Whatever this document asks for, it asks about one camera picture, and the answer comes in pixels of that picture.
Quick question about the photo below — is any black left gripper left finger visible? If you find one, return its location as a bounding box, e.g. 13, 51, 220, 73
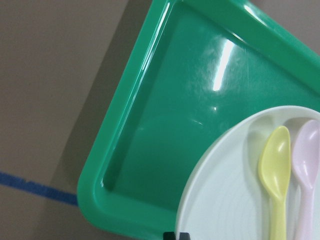
162, 231, 175, 240

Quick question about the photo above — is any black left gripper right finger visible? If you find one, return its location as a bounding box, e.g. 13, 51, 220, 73
178, 232, 191, 240

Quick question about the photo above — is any white round plate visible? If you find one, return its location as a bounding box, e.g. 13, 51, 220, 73
175, 105, 320, 240

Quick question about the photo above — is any yellow plastic spoon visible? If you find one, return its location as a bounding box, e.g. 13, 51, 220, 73
258, 126, 291, 240

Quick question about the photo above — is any pink plastic spoon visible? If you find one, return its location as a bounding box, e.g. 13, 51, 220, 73
291, 120, 320, 240

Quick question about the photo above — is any green plastic tray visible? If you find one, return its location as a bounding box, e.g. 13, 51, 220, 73
77, 0, 320, 240

